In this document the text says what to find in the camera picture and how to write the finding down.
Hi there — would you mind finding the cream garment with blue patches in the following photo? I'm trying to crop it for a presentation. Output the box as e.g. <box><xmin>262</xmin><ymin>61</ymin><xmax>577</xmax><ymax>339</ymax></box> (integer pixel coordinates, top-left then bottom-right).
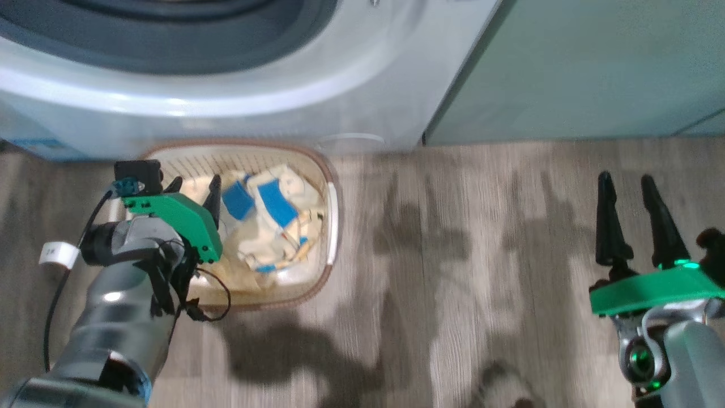
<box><xmin>221</xmin><ymin>164</ymin><xmax>326</xmax><ymax>273</ymax></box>

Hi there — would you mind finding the white cable label tag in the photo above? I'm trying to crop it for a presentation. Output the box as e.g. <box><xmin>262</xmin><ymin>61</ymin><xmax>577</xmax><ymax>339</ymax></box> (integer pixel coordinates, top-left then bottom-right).
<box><xmin>39</xmin><ymin>242</ymin><xmax>80</xmax><ymax>270</ymax></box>

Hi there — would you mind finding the blue energy label sticker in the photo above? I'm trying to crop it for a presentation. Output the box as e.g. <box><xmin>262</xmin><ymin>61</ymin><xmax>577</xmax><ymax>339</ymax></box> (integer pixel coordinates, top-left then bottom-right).
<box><xmin>11</xmin><ymin>138</ymin><xmax>74</xmax><ymax>160</ymax></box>

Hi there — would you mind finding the cream perforated laundry basket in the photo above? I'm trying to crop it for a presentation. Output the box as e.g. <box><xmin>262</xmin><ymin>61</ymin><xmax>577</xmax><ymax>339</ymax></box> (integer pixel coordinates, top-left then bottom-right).
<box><xmin>108</xmin><ymin>139</ymin><xmax>340</xmax><ymax>309</ymax></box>

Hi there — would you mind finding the grey drum opening seal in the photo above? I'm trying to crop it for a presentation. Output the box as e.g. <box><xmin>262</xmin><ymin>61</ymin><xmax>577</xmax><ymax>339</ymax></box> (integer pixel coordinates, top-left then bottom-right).
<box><xmin>0</xmin><ymin>0</ymin><xmax>340</xmax><ymax>75</ymax></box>

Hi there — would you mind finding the round filter cover panel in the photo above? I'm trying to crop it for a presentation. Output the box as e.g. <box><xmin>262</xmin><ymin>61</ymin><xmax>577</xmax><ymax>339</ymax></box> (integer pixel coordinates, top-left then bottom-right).
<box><xmin>317</xmin><ymin>133</ymin><xmax>386</xmax><ymax>154</ymax></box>

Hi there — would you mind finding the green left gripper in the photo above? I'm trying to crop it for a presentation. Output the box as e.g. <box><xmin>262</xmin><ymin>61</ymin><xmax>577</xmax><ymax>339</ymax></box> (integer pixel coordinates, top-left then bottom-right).
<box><xmin>122</xmin><ymin>175</ymin><xmax>223</xmax><ymax>264</ymax></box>

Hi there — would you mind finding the white washing machine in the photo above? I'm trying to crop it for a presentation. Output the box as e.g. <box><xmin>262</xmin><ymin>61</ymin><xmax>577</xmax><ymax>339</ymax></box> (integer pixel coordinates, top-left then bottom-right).
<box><xmin>0</xmin><ymin>0</ymin><xmax>502</xmax><ymax>160</ymax></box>

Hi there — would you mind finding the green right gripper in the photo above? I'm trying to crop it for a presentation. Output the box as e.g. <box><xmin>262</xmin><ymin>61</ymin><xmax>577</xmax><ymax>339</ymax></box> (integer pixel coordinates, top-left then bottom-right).
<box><xmin>589</xmin><ymin>172</ymin><xmax>725</xmax><ymax>317</ymax></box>

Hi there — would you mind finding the thin black looped cable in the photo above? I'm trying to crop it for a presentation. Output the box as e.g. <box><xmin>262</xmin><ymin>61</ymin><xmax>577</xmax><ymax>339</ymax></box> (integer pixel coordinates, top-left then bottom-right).
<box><xmin>184</xmin><ymin>266</ymin><xmax>232</xmax><ymax>322</ymax></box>

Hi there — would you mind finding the long black arm cable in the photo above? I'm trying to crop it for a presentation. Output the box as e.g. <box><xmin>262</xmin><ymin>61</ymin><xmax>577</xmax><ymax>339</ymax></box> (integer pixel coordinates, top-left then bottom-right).
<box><xmin>42</xmin><ymin>190</ymin><xmax>117</xmax><ymax>375</ymax></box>

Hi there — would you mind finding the pale green cabinet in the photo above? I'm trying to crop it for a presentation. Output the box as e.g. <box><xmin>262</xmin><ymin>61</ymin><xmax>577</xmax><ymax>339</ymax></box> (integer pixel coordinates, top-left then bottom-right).
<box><xmin>424</xmin><ymin>0</ymin><xmax>725</xmax><ymax>147</ymax></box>

